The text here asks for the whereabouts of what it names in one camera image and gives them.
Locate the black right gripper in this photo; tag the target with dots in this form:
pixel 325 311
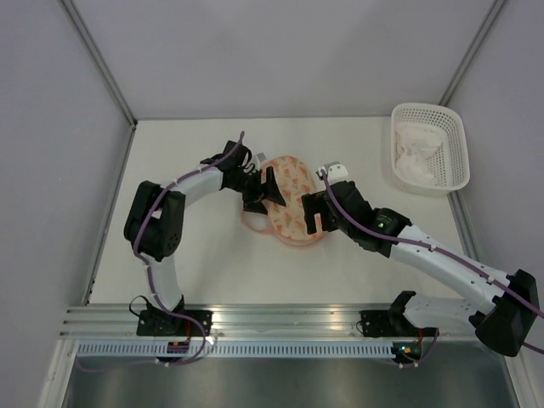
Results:
pixel 313 204

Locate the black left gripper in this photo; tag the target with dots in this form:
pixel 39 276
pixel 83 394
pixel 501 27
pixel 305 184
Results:
pixel 269 189

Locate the floral mesh laundry bag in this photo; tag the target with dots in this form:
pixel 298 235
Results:
pixel 286 223

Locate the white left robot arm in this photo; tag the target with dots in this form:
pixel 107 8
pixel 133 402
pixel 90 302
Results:
pixel 156 218

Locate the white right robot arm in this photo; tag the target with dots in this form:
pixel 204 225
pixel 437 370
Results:
pixel 501 307

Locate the white bra in basket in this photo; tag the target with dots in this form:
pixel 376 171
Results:
pixel 417 144

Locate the white perforated plastic basket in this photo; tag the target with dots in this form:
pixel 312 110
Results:
pixel 450 164

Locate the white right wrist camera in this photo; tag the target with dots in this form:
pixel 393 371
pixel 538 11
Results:
pixel 333 171

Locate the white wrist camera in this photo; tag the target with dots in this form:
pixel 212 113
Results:
pixel 260 159
pixel 333 171

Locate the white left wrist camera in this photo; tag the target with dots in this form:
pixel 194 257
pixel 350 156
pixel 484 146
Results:
pixel 260 159

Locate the aluminium mounting rail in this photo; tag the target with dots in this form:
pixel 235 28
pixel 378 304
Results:
pixel 233 322

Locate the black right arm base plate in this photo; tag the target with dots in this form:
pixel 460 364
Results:
pixel 375 323

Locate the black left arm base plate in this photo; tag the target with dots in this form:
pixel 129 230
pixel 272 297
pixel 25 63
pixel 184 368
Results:
pixel 156 323

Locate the white slotted cable duct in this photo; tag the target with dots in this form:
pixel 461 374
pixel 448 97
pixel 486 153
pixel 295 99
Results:
pixel 223 349

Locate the right aluminium frame post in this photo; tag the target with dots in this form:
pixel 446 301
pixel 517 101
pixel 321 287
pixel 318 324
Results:
pixel 484 30

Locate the aluminium frame post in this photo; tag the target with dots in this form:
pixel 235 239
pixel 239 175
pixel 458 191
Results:
pixel 484 30
pixel 73 14

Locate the left aluminium frame post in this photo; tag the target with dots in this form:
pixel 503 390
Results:
pixel 73 14

